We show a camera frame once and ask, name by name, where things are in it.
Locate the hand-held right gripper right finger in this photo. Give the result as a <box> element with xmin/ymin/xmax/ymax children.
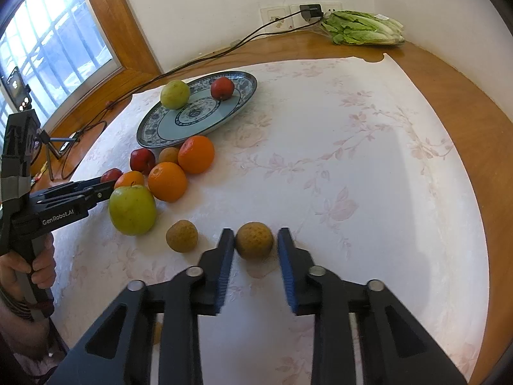
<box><xmin>277</xmin><ymin>227</ymin><xmax>467</xmax><ymax>385</ymax></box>

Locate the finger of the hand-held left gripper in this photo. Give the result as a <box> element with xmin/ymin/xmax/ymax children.
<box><xmin>48</xmin><ymin>175</ymin><xmax>109</xmax><ymax>196</ymax></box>
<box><xmin>40</xmin><ymin>180</ymin><xmax>118</xmax><ymax>210</ymax></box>

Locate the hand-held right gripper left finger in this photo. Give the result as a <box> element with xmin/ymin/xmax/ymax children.
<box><xmin>48</xmin><ymin>228</ymin><xmax>235</xmax><ymax>385</ymax></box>

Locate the orange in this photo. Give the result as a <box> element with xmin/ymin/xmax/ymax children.
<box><xmin>148</xmin><ymin>162</ymin><xmax>189</xmax><ymax>203</ymax></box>
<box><xmin>114</xmin><ymin>171</ymin><xmax>146</xmax><ymax>190</ymax></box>
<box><xmin>177</xmin><ymin>135</ymin><xmax>216</xmax><ymax>175</ymax></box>

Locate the large green apple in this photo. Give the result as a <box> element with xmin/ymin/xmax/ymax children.
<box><xmin>108</xmin><ymin>184</ymin><xmax>157</xmax><ymax>236</ymax></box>

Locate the small brown round fruit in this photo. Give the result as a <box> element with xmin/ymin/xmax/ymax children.
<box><xmin>166</xmin><ymin>220</ymin><xmax>199</xmax><ymax>253</ymax></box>
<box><xmin>235</xmin><ymin>221</ymin><xmax>275</xmax><ymax>261</ymax></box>

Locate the red tomato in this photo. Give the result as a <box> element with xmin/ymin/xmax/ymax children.
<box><xmin>210</xmin><ymin>77</ymin><xmax>235</xmax><ymax>101</ymax></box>
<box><xmin>129</xmin><ymin>148</ymin><xmax>156</xmax><ymax>174</ymax></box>

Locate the small tan round fruit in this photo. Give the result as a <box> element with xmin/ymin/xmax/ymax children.
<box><xmin>158</xmin><ymin>147</ymin><xmax>181</xmax><ymax>166</ymax></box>

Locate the blue patterned ceramic plate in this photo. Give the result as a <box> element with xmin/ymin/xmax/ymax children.
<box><xmin>136</xmin><ymin>71</ymin><xmax>258</xmax><ymax>149</ymax></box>

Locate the person's left forearm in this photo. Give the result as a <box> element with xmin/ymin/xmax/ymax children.
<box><xmin>0</xmin><ymin>301</ymin><xmax>55</xmax><ymax>361</ymax></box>

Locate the person's left hand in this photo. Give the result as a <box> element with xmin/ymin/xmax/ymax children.
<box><xmin>0</xmin><ymin>233</ymin><xmax>57</xmax><ymax>302</ymax></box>

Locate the small tripod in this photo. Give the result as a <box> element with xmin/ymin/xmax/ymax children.
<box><xmin>38</xmin><ymin>130</ymin><xmax>81</xmax><ymax>179</ymax></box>

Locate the small green apple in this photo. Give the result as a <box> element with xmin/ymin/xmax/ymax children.
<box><xmin>160</xmin><ymin>80</ymin><xmax>191</xmax><ymax>110</ymax></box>

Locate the white floral tablecloth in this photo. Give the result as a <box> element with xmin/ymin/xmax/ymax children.
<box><xmin>50</xmin><ymin>57</ymin><xmax>492</xmax><ymax>385</ymax></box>

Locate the wooden framed window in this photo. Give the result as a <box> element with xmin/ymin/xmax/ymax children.
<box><xmin>0</xmin><ymin>0</ymin><xmax>163</xmax><ymax>157</ymax></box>

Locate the red tomato back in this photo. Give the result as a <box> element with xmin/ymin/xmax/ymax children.
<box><xmin>210</xmin><ymin>77</ymin><xmax>235</xmax><ymax>101</ymax></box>

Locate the romaine lettuce in plastic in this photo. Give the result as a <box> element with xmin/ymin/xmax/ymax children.
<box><xmin>321</xmin><ymin>10</ymin><xmax>405</xmax><ymax>46</ymax></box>

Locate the black plug-in charger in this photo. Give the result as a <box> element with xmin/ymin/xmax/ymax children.
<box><xmin>300</xmin><ymin>4</ymin><xmax>323</xmax><ymax>22</ymax></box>

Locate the black cable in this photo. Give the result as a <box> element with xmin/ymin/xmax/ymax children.
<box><xmin>60</xmin><ymin>10</ymin><xmax>323</xmax><ymax>179</ymax></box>

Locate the white wall socket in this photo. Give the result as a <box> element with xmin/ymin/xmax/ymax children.
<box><xmin>260</xmin><ymin>5</ymin><xmax>292</xmax><ymax>25</ymax></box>
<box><xmin>289</xmin><ymin>2</ymin><xmax>343</xmax><ymax>21</ymax></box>

